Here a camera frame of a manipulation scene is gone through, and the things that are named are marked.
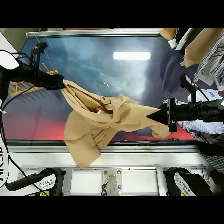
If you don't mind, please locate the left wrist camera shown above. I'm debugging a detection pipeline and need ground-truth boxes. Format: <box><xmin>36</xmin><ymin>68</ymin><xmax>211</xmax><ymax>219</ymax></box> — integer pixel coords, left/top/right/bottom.
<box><xmin>30</xmin><ymin>42</ymin><xmax>49</xmax><ymax>73</ymax></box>

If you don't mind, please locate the checked shirt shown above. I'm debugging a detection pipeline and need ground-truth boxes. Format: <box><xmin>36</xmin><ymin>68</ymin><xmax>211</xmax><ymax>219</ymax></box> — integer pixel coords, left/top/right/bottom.
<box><xmin>194</xmin><ymin>33</ymin><xmax>224</xmax><ymax>88</ymax></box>

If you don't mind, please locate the white garment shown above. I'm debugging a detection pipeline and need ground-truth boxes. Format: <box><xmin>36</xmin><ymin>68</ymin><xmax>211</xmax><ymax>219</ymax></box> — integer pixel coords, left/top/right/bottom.
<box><xmin>168</xmin><ymin>28</ymin><xmax>195</xmax><ymax>52</ymax></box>

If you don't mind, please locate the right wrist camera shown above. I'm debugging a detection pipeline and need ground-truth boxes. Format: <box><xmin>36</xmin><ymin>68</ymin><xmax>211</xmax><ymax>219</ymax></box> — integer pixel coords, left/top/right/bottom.
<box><xmin>179</xmin><ymin>73</ymin><xmax>202</xmax><ymax>104</ymax></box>

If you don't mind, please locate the silver frame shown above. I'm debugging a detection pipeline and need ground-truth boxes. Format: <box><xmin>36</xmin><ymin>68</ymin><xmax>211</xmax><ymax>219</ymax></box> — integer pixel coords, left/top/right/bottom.
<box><xmin>6</xmin><ymin>28</ymin><xmax>214</xmax><ymax>197</ymax></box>

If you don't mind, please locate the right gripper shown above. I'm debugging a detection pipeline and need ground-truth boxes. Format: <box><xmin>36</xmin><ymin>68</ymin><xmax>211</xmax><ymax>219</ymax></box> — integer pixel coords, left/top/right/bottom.
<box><xmin>167</xmin><ymin>97</ymin><xmax>196</xmax><ymax>133</ymax></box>

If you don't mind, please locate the small tan garment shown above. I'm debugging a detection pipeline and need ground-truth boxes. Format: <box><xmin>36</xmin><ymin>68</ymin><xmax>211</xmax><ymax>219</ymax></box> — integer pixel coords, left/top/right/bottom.
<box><xmin>159</xmin><ymin>28</ymin><xmax>178</xmax><ymax>42</ymax></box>

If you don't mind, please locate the blue striped shirt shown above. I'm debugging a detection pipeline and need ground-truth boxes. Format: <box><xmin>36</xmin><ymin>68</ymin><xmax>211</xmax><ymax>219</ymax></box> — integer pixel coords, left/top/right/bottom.
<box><xmin>178</xmin><ymin>119</ymin><xmax>224</xmax><ymax>135</ymax></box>

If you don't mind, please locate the dark checked garment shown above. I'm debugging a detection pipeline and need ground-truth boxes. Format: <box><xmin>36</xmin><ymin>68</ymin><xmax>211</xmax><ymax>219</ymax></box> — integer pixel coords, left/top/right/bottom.
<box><xmin>199</xmin><ymin>141</ymin><xmax>224</xmax><ymax>178</ymax></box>

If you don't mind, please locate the black cable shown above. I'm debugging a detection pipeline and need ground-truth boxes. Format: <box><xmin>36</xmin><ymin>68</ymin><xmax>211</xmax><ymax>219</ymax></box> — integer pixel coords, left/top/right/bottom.
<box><xmin>0</xmin><ymin>87</ymin><xmax>34</xmax><ymax>116</ymax></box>

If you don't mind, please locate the black garment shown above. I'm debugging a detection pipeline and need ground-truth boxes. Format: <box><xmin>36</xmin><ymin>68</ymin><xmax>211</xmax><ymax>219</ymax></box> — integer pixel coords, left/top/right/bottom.
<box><xmin>173</xmin><ymin>28</ymin><xmax>201</xmax><ymax>51</ymax></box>

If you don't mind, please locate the beige shirt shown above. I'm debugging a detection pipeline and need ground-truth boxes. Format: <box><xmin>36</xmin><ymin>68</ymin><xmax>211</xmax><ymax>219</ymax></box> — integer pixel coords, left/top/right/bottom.
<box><xmin>60</xmin><ymin>79</ymin><xmax>172</xmax><ymax>169</ymax></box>

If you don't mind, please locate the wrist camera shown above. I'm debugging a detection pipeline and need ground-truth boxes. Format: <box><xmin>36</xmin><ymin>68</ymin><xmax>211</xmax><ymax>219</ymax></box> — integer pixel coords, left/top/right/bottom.
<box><xmin>179</xmin><ymin>73</ymin><xmax>202</xmax><ymax>104</ymax></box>
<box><xmin>30</xmin><ymin>42</ymin><xmax>49</xmax><ymax>73</ymax></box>

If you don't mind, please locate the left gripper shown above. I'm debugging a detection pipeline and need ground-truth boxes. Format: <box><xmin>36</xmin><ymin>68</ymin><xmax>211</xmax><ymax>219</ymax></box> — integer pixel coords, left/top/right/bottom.
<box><xmin>33</xmin><ymin>70</ymin><xmax>66</xmax><ymax>91</ymax></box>

